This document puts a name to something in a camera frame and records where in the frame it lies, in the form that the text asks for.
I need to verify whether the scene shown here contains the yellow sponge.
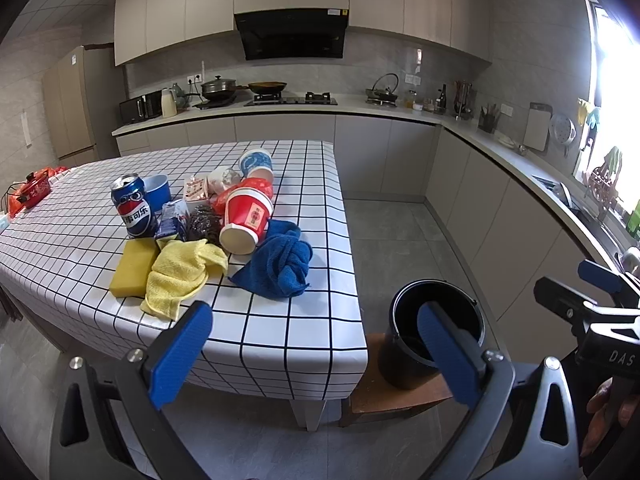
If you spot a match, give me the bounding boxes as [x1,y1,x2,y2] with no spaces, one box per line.
[108,237,160,297]

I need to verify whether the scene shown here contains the yellow cloth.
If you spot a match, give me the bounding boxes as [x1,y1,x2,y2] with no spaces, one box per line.
[140,240,229,322]

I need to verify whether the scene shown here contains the blue milk carton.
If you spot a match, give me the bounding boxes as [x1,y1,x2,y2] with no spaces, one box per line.
[155,200,190,240]

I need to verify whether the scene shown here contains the blue cloth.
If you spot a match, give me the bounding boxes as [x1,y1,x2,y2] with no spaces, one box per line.
[230,219,314,300]

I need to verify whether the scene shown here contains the steel wool scrubber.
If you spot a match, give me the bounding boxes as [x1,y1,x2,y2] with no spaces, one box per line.
[186,205,222,246]

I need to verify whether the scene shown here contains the red paper cup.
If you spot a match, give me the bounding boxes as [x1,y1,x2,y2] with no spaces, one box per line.
[219,188,273,255]

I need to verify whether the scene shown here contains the blue and white bowl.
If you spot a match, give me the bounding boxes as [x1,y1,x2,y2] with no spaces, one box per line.
[143,174,171,214]

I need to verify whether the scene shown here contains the blue Pepsi can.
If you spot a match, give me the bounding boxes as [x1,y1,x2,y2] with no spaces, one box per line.
[111,174,157,237]

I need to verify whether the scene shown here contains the white paper towel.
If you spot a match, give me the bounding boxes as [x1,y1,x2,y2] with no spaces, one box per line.
[206,167,242,196]

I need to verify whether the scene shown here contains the blue patterned paper cup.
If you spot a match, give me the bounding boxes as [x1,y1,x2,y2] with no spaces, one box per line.
[240,148,273,182]

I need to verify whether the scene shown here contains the steel kitchen sink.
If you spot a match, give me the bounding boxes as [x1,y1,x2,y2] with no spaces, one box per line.
[534,176,627,269]

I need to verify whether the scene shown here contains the black trash bucket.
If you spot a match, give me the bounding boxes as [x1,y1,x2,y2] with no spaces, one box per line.
[378,278,486,390]

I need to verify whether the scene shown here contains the lower kitchen cabinets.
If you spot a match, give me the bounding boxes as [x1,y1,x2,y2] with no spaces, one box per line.
[115,108,611,362]

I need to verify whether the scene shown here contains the person's right hand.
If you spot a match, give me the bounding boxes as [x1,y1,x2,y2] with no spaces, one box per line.
[580,378,639,457]

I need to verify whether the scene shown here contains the green bottle by window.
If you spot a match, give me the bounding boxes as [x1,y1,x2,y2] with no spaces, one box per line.
[626,200,640,240]

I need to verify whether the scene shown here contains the wooden rack on windowsill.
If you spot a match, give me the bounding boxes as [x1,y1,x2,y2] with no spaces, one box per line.
[588,162,620,223]

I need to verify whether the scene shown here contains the brown wooden stool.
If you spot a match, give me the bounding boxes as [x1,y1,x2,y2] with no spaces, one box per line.
[338,333,452,428]

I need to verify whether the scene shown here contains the round metal strainer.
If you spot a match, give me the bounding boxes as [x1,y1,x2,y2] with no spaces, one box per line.
[548,113,577,148]

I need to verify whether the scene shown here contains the white cutting board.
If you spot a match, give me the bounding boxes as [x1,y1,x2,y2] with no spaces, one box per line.
[523,102,553,152]

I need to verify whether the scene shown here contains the black utensil holder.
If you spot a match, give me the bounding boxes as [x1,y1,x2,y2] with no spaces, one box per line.
[478,103,501,134]

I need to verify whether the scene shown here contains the dark glass bottle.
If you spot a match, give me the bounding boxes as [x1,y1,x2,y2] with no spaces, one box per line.
[435,84,447,114]

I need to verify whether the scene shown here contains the black microwave oven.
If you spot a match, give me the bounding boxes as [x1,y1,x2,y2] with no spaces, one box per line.
[119,90,163,125]

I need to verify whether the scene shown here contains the cream electric kettle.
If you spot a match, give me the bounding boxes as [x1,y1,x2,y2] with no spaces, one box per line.
[160,88,178,118]

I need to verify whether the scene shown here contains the grey lidded cooking pot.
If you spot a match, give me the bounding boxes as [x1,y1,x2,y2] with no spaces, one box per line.
[201,75,236,102]

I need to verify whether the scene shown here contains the beige refrigerator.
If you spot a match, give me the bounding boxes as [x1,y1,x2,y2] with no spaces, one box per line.
[42,44,127,167]

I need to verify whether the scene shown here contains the black wok pan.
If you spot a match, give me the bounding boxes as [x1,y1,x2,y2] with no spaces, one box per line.
[247,81,286,96]

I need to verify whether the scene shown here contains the black gas stove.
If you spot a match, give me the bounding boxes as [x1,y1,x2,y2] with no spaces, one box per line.
[246,92,337,106]

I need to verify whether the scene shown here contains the black range hood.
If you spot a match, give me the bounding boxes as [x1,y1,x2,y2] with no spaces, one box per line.
[234,8,349,61]

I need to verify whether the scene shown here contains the kettle with round handle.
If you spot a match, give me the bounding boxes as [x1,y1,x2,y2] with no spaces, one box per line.
[366,73,399,107]

